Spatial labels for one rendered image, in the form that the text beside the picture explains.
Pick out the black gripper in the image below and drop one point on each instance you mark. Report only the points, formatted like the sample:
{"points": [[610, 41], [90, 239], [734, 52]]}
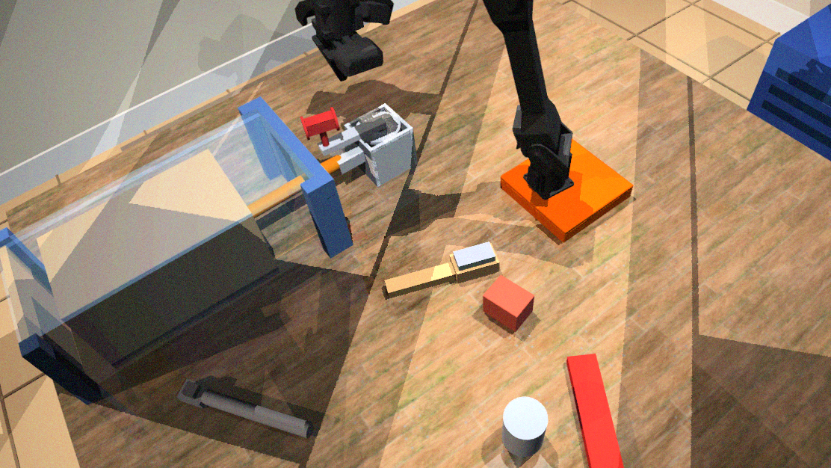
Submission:
{"points": [[345, 51]]}

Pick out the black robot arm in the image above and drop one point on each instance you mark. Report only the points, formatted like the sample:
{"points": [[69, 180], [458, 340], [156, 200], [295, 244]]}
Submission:
{"points": [[537, 127]]}

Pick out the grey cylindrical rod with square end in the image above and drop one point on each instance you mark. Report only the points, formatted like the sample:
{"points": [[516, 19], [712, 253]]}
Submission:
{"points": [[201, 395]]}

